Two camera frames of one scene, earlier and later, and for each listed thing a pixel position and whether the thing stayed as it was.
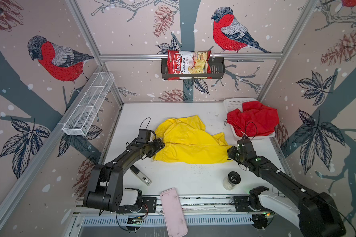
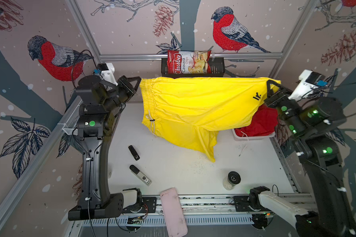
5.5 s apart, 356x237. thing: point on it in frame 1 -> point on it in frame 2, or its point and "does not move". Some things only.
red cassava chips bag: (189, 62) does not move
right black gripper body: (233, 154) -> (289, 114)
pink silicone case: (175, 221) does not move
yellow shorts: (186, 141) -> (192, 110)
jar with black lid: (233, 178) does not move
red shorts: (255, 119) does not move
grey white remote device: (140, 176) does not move
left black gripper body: (154, 146) -> (122, 93)
